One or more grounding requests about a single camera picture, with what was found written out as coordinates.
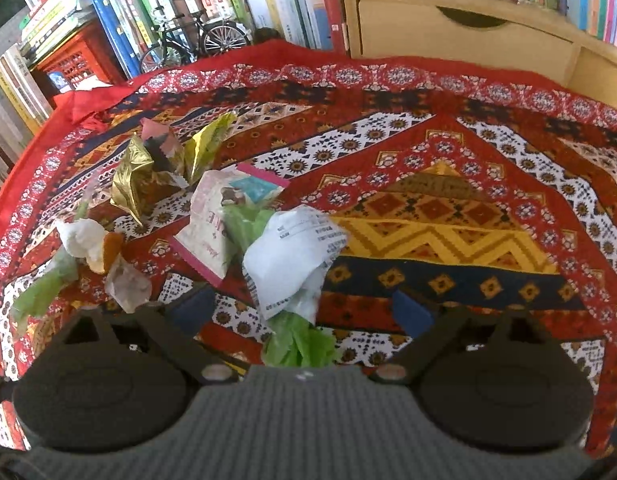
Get red patterned tablecloth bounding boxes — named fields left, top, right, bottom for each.
left=0, top=40, right=617, bottom=461

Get stack of books on crate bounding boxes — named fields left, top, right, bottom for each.
left=18, top=0, right=96, bottom=61

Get yellow green wrapper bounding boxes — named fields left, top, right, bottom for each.
left=183, top=112, right=238, bottom=187

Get pink black wrapper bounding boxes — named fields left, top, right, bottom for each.
left=140, top=118, right=182, bottom=172

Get black model bicycle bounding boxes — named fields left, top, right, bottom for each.
left=139, top=7, right=252, bottom=74

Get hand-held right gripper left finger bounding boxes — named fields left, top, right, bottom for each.
left=61, top=287, right=242, bottom=386

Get red plastic crate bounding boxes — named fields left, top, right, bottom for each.
left=37, top=24, right=128, bottom=97

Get wooden drawer cabinet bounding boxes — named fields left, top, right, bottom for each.
left=337, top=0, right=617, bottom=103

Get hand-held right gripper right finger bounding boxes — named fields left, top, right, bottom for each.
left=369, top=289, right=557, bottom=386

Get light green wrapper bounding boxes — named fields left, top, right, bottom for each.
left=8, top=250, right=80, bottom=332

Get orange peel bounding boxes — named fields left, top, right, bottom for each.
left=86, top=232, right=125, bottom=276

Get white paper snack bag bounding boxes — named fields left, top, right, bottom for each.
left=181, top=170, right=242, bottom=282

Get white tissue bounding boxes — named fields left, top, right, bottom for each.
left=55, top=218, right=109, bottom=262

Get clear plastic wrapper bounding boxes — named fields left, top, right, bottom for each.
left=104, top=255, right=152, bottom=314

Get green plastic wrapper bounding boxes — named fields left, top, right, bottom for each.
left=261, top=310, right=342, bottom=368
left=222, top=203, right=276, bottom=257

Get pink teal packet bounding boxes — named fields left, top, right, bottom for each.
left=169, top=162, right=290, bottom=289

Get gold foil wrapper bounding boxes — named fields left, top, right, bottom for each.
left=111, top=135, right=189, bottom=227

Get row of pale upright books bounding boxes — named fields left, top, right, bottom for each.
left=0, top=42, right=55, bottom=203

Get white receipt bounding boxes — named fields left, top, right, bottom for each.
left=242, top=205, right=350, bottom=326

